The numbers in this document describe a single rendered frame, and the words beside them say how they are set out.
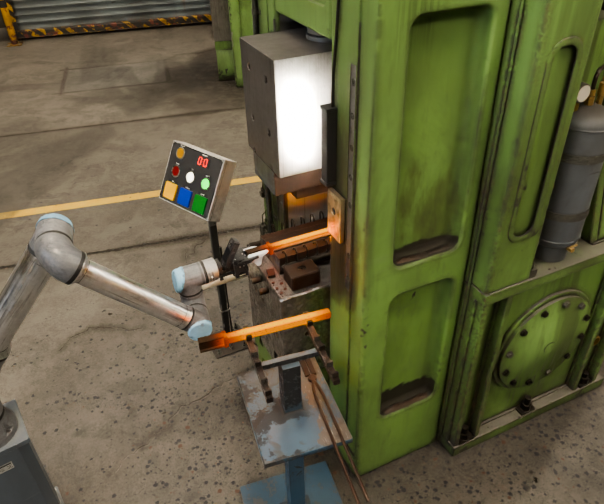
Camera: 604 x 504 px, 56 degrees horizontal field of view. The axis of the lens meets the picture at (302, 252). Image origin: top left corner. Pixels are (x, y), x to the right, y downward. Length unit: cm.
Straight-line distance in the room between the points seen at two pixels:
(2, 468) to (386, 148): 173
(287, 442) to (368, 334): 47
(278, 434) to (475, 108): 120
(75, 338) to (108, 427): 72
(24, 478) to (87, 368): 102
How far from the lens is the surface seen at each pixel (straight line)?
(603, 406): 326
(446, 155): 189
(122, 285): 197
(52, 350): 354
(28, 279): 209
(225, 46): 708
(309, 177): 206
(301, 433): 195
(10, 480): 247
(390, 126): 164
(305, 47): 191
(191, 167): 261
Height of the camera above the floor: 229
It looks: 36 degrees down
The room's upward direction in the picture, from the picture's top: 2 degrees counter-clockwise
